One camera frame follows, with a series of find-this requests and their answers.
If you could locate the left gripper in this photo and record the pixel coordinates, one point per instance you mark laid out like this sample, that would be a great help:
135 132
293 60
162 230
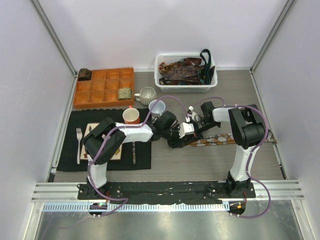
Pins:
178 142

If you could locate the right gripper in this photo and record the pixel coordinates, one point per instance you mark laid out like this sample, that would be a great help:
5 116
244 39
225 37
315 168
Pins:
196 130

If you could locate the orange grey floral tie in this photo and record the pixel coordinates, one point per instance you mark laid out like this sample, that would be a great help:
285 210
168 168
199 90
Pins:
213 140

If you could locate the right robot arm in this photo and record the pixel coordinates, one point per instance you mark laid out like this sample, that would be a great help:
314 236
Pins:
248 128

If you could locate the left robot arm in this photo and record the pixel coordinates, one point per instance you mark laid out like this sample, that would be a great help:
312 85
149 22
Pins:
102 142

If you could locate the frosted blue footed cup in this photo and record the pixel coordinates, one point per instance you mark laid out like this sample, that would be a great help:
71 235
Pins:
157 108

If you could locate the orange ceramic mug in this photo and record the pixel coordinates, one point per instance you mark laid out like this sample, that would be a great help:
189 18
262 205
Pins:
131 116

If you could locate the dark green tie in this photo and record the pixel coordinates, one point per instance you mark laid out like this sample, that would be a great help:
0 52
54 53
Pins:
207 72

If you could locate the grey ribbed ceramic mug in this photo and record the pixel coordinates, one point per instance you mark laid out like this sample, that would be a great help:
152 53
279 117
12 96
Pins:
146 95

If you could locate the dark paisley tie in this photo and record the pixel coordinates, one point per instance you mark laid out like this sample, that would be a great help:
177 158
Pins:
179 74

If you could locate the dark red patterned tie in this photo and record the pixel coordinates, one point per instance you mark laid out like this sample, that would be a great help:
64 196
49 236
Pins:
192 61

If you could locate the multicolour patterned tie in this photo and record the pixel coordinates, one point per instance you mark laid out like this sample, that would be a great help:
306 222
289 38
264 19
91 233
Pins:
162 68

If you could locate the green floral rolled tie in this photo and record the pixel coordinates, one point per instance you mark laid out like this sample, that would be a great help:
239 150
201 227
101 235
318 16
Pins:
125 93

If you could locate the white plastic basket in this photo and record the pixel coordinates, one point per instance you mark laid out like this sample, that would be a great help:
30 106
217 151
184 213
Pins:
177 57

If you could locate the square floral ceramic plate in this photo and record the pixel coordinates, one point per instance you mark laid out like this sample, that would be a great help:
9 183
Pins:
83 154

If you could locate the orange wooden divided tray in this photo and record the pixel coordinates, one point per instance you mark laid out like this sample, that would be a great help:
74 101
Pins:
102 90

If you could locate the silver fork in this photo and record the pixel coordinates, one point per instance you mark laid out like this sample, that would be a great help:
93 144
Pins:
79 136

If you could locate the black scalloped placemat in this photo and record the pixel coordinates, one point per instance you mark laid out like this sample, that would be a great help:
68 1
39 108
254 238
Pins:
80 119

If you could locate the dark rolled tie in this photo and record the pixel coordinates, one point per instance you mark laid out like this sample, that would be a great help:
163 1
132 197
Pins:
84 74

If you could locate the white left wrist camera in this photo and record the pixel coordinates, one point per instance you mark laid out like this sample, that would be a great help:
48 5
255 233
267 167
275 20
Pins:
186 128

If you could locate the patterned handle knife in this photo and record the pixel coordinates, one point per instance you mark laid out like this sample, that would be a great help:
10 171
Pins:
133 152

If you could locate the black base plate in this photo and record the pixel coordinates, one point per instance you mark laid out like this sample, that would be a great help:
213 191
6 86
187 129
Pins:
172 192

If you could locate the aluminium frame rail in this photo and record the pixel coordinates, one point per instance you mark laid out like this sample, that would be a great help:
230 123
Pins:
68 191

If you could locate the white slotted cable duct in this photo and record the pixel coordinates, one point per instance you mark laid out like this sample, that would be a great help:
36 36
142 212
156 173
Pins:
92 207

